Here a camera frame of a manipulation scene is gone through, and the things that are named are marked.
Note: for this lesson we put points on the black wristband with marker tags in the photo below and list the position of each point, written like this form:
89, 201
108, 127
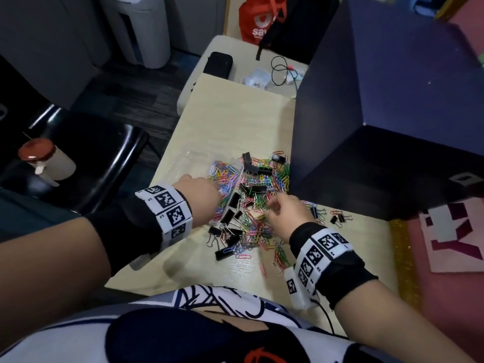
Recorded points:
325, 260
166, 215

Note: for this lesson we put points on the large dark blue box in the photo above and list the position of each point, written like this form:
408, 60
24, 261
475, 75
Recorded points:
393, 109

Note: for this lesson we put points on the black pouch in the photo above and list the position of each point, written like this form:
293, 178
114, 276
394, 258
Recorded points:
218, 65

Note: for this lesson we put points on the white floor appliance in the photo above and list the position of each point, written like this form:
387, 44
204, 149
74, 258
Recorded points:
143, 30

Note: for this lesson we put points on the grey cabinet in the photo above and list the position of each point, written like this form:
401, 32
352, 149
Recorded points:
49, 45

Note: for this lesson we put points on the pile of coloured paper clips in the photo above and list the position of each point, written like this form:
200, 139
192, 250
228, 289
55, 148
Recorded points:
261, 223

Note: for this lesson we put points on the person's patterned shirt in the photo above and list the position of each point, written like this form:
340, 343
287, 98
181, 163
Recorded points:
189, 328

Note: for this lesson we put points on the clear plastic container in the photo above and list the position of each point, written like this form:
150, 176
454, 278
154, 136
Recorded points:
206, 156

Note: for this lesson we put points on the group of black binder clips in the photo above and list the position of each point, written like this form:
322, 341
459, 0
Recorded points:
230, 217

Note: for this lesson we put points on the person's right forearm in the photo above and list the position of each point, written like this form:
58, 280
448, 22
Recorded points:
389, 325

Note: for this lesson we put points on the person's right fingers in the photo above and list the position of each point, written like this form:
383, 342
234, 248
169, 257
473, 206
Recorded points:
273, 207

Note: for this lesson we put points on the gold glitter strip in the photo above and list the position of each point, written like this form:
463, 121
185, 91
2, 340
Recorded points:
404, 257

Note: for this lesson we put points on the pink sheet with white cutouts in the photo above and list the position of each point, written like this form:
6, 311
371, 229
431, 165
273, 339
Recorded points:
453, 238

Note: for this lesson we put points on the red shopping bag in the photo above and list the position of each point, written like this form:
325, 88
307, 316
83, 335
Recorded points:
257, 20

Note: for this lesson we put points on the black backpack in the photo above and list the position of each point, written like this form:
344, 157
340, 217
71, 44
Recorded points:
302, 26

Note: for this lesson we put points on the white bottle with red cap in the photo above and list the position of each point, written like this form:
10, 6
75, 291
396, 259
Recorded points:
49, 160

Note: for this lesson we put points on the black chair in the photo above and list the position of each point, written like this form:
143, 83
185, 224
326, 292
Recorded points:
94, 154

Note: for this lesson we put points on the person's left forearm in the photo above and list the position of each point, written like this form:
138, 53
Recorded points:
49, 275

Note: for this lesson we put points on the person's right hand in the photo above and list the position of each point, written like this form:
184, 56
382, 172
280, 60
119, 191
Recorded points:
293, 217

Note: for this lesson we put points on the person's left hand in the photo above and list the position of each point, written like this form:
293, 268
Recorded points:
200, 202

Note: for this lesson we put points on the clear plastic wrapper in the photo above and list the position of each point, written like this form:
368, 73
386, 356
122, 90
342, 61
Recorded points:
259, 79

